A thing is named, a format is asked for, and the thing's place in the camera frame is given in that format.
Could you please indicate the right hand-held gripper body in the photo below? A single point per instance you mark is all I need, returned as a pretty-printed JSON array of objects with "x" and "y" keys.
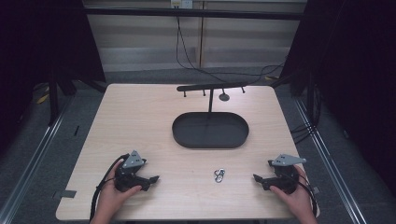
[{"x": 286, "y": 179}]

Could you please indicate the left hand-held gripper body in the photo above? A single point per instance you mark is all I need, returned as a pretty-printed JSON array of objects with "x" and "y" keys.
[{"x": 129, "y": 179}]

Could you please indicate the black hook stand with tray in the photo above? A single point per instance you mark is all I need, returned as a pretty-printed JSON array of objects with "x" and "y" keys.
[{"x": 210, "y": 130}]

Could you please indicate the person's right hand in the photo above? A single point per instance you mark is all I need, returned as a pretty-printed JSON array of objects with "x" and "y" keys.
[{"x": 299, "y": 202}]

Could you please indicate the person's left hand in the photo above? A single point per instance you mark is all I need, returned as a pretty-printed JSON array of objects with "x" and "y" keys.
[{"x": 109, "y": 199}]

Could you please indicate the grey tape strip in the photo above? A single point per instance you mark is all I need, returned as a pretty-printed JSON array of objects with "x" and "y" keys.
[{"x": 64, "y": 194}]

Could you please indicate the small black tape piece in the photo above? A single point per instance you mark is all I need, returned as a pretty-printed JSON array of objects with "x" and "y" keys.
[{"x": 76, "y": 130}]

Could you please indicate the black metal stand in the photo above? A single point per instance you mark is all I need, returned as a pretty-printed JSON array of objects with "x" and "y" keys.
[{"x": 53, "y": 99}]

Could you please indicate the yellow floor tape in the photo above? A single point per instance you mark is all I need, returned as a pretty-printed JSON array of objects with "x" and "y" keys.
[{"x": 42, "y": 99}]

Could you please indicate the black curtain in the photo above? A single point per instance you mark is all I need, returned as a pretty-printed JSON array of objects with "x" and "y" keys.
[
  {"x": 358, "y": 77},
  {"x": 40, "y": 46}
]

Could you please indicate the black horizontal bar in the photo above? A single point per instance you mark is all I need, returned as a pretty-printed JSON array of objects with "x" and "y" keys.
[{"x": 186, "y": 13}]

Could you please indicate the metal floor rail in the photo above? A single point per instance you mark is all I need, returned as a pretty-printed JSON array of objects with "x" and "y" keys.
[
  {"x": 330, "y": 161},
  {"x": 34, "y": 155}
]

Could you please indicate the white wall socket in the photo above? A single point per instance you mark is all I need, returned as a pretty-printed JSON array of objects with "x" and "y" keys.
[{"x": 182, "y": 3}]

